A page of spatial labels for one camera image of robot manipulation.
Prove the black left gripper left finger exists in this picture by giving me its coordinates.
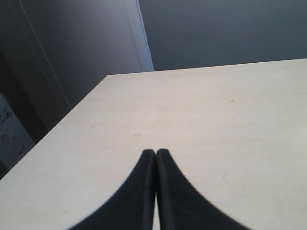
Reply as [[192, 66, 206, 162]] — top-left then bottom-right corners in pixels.
[[71, 149, 156, 230]]

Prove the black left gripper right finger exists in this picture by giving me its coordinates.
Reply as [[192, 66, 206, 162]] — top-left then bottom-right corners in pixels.
[[156, 149, 248, 230]]

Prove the white labelled cabinet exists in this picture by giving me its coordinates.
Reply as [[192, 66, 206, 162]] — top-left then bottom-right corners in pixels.
[[0, 93, 35, 170]]

